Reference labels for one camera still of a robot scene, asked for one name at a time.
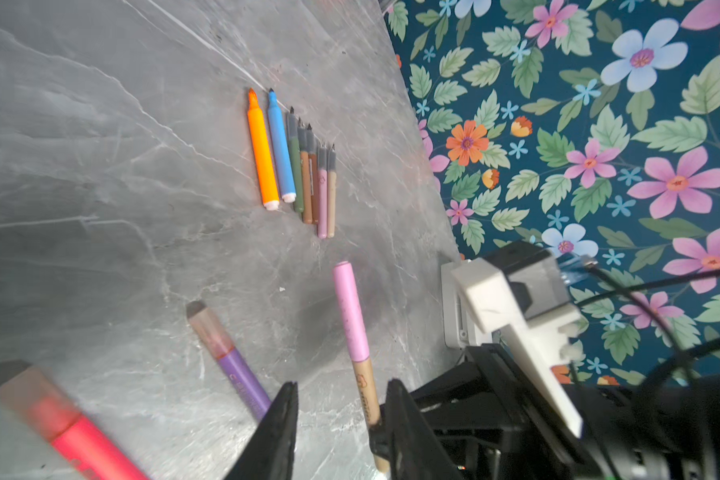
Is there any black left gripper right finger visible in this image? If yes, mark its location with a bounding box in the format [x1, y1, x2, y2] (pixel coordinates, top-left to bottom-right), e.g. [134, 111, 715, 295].
[384, 379, 461, 480]

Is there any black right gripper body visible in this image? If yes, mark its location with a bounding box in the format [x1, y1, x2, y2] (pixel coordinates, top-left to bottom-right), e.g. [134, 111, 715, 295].
[369, 344, 582, 479]

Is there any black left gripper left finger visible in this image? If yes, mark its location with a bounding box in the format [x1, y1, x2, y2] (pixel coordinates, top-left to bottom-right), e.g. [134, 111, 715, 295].
[224, 382, 299, 480]

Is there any purple highlighter pen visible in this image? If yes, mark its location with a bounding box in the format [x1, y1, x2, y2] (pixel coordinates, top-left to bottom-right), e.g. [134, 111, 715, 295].
[186, 300, 271, 422]

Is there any lilac cap beige pen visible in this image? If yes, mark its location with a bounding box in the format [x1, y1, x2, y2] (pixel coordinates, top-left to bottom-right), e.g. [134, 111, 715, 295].
[332, 260, 392, 478]

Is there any orange highlighter pen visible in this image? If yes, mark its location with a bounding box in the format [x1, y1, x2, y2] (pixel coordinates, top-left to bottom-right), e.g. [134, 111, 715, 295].
[247, 88, 280, 211]

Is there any blue highlighter pen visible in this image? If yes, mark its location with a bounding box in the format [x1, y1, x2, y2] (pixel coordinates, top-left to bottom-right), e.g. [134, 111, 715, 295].
[267, 89, 297, 204]

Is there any tan brown pen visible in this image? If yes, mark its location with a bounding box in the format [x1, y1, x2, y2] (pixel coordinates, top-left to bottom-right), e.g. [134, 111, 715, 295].
[297, 119, 314, 224]

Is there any brown lilac pen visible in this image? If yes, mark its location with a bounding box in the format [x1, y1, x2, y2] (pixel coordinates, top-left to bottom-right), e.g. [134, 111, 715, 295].
[317, 144, 328, 239]

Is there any beige capybara pen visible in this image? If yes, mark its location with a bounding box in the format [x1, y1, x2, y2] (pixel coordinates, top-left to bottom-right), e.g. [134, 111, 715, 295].
[327, 145, 337, 238]

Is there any green fountain pen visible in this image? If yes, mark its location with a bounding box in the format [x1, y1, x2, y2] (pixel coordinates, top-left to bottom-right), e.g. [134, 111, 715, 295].
[286, 106, 304, 214]

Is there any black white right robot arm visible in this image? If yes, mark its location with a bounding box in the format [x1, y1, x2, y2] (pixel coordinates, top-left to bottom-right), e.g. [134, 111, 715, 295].
[369, 344, 720, 479]

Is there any pink highlighter pen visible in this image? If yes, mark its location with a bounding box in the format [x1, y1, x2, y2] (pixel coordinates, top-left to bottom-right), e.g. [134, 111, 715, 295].
[0, 360, 147, 480]

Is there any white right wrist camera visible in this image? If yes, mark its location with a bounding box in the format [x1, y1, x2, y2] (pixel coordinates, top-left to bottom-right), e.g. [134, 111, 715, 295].
[441, 241, 591, 437]

